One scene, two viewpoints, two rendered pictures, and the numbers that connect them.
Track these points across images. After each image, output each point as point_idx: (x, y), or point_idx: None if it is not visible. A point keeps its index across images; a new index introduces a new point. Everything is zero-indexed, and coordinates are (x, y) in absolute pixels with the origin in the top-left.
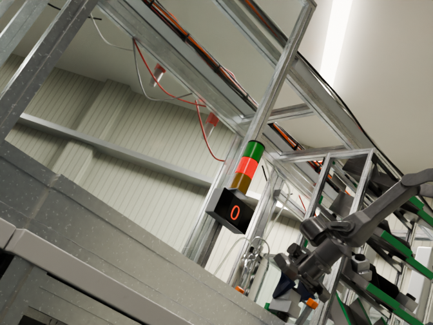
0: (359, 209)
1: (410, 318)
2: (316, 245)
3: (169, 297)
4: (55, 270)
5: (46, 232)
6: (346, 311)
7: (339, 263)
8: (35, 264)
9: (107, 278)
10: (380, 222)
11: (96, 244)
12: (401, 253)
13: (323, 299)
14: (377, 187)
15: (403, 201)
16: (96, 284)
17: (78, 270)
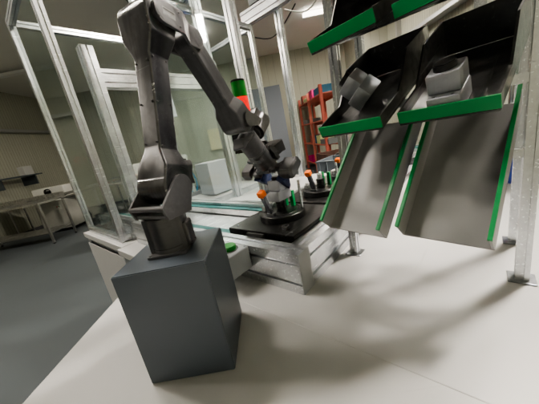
0: (329, 14)
1: (445, 109)
2: (261, 136)
3: None
4: (123, 256)
5: (140, 238)
6: (401, 135)
7: (334, 105)
8: (122, 256)
9: (128, 255)
10: (222, 99)
11: (144, 236)
12: (356, 33)
13: (286, 176)
14: None
15: (200, 66)
16: (128, 257)
17: (125, 255)
